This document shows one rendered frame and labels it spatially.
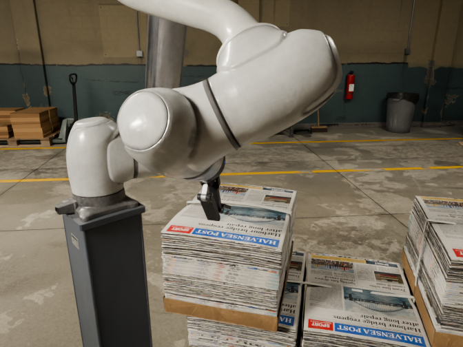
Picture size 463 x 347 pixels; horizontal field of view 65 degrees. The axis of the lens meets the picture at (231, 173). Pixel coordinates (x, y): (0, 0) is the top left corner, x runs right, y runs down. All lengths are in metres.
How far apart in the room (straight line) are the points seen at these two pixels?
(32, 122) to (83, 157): 5.80
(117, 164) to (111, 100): 6.45
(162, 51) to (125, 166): 0.36
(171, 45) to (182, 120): 0.58
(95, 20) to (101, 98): 1.39
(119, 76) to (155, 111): 7.05
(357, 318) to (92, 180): 0.80
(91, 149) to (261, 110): 0.72
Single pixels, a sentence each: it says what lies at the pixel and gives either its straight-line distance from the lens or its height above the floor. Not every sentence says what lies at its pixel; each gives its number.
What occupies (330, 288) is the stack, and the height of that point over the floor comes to 0.83.
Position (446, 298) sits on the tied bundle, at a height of 0.96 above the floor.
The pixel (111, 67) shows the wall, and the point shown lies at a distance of 7.49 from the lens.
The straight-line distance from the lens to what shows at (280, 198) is 1.05.
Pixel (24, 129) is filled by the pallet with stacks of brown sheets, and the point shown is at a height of 0.30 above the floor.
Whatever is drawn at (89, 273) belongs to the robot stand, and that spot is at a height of 0.83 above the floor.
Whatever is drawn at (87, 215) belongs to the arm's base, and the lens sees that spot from 1.12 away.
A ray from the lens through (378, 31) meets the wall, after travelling 8.20.
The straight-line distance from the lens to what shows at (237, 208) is 0.98.
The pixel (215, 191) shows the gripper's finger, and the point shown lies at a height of 1.20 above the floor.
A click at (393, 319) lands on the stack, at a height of 0.83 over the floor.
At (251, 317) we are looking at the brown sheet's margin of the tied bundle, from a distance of 0.91.
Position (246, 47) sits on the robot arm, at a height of 1.46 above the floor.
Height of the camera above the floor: 1.45
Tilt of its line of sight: 18 degrees down
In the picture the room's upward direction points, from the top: straight up
